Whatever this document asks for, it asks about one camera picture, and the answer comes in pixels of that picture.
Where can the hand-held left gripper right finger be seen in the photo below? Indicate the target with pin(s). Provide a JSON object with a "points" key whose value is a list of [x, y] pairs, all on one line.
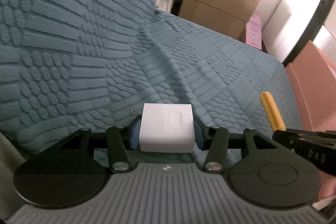
{"points": [[198, 136]]}

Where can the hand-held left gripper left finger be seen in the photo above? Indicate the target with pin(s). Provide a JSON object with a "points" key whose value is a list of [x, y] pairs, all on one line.
{"points": [[134, 136]]}

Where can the white cube charger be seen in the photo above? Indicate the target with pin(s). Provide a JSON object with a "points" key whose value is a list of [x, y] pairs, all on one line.
{"points": [[165, 132]]}

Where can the black curved metal rail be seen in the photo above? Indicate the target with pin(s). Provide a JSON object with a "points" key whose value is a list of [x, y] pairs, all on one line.
{"points": [[306, 31]]}

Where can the pink paper sheet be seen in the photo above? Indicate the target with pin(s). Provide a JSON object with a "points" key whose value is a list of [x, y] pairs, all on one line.
{"points": [[254, 32]]}

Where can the blue quilted mat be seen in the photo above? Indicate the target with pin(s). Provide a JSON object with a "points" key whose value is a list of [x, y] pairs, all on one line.
{"points": [[78, 29]]}

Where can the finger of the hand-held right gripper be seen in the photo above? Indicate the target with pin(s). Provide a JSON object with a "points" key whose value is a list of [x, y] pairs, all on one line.
{"points": [[284, 138]]}

